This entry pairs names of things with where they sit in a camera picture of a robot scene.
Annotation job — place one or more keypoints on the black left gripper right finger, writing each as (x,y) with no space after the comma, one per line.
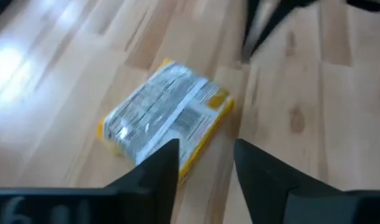
(286,205)

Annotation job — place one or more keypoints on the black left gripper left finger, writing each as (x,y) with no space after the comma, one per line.
(84,207)

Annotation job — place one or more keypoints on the yellow Maruchan noodle pack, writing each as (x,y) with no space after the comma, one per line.
(165,109)

